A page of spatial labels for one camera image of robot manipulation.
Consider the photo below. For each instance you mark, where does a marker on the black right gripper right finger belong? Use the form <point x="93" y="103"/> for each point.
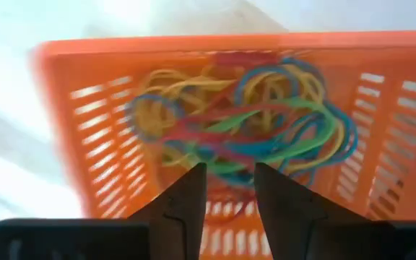
<point x="287" y="224"/>

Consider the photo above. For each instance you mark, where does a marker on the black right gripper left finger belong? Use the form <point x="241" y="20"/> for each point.
<point x="179" y="231"/>

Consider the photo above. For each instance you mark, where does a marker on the green rubber band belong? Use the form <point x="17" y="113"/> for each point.
<point x="226" y="168"/>
<point x="312" y="108"/>

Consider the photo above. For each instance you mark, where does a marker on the pile of coloured rubber bands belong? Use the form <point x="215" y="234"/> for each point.
<point x="350" y="137"/>

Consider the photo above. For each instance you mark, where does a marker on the blue rubber band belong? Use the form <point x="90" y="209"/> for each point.
<point x="133" y="115"/>

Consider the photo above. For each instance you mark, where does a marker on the dark red rubber band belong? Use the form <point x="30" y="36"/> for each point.
<point x="244" y="59"/>

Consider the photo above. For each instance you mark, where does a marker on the orange plastic bin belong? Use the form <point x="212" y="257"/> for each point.
<point x="229" y="41"/>

